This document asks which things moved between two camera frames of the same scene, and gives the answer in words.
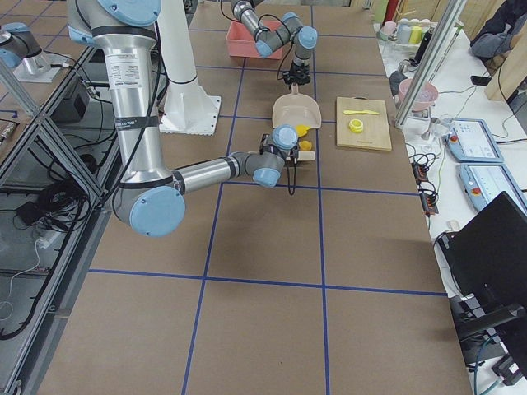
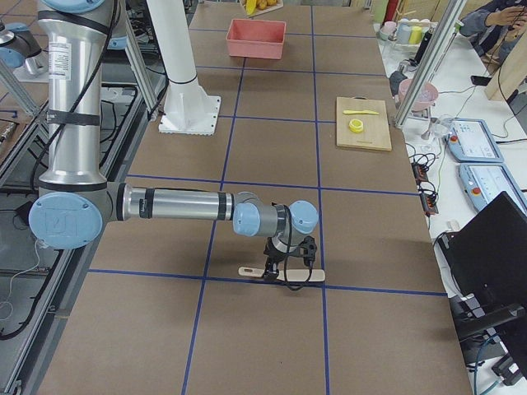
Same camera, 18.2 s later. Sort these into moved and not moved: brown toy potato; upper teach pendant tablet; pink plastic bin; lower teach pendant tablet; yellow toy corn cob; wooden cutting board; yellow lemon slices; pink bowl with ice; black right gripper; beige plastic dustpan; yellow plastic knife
Moved: brown toy potato; beige plastic dustpan; yellow toy corn cob; black right gripper
Not moved: wooden cutting board; yellow plastic knife; lower teach pendant tablet; pink bowl with ice; yellow lemon slices; upper teach pendant tablet; pink plastic bin
